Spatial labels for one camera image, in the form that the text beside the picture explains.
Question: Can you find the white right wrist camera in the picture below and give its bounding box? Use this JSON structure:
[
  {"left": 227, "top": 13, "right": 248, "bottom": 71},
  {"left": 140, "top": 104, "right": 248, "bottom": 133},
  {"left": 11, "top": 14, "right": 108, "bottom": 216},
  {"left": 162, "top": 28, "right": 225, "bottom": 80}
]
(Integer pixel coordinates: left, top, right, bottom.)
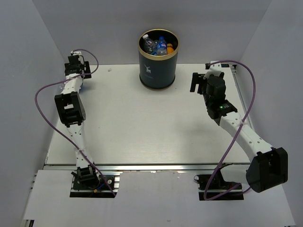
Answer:
[{"left": 204, "top": 61, "right": 222, "bottom": 79}]

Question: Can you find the small orange juice bottle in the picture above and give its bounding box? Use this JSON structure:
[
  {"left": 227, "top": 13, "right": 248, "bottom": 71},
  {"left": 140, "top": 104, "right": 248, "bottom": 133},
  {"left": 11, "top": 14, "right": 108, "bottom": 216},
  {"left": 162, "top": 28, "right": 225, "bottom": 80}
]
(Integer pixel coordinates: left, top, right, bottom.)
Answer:
[{"left": 167, "top": 44, "right": 174, "bottom": 54}]

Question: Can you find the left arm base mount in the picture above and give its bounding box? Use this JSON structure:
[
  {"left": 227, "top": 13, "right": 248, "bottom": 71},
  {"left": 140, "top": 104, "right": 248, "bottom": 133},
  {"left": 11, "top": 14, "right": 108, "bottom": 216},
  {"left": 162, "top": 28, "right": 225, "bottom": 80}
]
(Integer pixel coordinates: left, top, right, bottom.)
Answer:
[{"left": 70, "top": 171, "right": 119, "bottom": 198}]

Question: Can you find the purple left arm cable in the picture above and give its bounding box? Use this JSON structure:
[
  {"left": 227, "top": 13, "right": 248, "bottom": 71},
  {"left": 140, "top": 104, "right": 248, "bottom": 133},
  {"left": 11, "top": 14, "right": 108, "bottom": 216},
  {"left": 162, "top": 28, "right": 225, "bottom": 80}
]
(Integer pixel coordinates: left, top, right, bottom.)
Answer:
[{"left": 34, "top": 49, "right": 116, "bottom": 197}]

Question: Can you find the pepsi label clear bottle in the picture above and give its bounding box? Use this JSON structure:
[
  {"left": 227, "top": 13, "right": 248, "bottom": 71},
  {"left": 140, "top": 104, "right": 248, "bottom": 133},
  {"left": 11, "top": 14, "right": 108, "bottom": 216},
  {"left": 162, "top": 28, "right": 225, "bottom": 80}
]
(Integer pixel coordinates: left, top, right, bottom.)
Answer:
[{"left": 157, "top": 36, "right": 168, "bottom": 56}]

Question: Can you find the blue corner sticker right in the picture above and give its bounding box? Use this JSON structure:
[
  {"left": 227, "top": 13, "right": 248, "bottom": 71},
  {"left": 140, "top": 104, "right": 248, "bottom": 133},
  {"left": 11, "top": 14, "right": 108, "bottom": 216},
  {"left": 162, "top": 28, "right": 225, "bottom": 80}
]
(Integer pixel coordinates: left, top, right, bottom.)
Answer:
[{"left": 221, "top": 63, "right": 230, "bottom": 68}]

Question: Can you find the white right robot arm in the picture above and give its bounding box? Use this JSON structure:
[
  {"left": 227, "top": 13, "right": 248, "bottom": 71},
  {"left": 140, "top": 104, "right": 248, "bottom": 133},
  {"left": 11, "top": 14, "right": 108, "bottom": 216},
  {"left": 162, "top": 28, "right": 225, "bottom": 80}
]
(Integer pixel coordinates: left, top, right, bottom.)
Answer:
[{"left": 190, "top": 72, "right": 288, "bottom": 193}]

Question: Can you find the dark blue gold-rimmed bin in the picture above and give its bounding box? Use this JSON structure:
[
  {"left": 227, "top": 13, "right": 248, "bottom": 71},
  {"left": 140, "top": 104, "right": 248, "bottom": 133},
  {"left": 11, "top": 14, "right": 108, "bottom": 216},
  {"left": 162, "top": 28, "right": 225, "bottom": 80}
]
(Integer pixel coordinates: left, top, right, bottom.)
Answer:
[{"left": 138, "top": 28, "right": 179, "bottom": 90}]

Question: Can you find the clear bottle blue label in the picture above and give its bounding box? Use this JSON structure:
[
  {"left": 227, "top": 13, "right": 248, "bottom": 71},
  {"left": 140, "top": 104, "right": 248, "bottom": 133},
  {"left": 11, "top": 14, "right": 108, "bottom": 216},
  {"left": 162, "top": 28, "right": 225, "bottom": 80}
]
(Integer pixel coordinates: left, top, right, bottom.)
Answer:
[{"left": 142, "top": 34, "right": 154, "bottom": 54}]

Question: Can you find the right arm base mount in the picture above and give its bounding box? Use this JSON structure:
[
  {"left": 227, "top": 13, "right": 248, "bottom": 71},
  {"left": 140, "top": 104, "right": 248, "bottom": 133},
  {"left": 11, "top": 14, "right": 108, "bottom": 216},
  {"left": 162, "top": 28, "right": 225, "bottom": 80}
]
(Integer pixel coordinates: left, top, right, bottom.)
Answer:
[{"left": 193, "top": 165, "right": 244, "bottom": 201}]

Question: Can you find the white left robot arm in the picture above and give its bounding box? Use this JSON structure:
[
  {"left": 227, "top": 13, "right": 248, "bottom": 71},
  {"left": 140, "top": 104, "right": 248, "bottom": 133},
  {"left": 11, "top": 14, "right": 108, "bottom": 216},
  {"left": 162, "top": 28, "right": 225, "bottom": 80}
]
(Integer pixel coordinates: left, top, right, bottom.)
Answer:
[{"left": 54, "top": 51, "right": 100, "bottom": 189}]

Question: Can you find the blue cap blue label bottle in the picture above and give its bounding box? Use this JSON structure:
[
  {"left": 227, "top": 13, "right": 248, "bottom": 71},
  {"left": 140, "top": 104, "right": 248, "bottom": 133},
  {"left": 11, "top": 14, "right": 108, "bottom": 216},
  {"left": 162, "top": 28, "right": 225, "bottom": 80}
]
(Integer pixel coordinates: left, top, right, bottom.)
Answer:
[{"left": 151, "top": 40, "right": 159, "bottom": 55}]

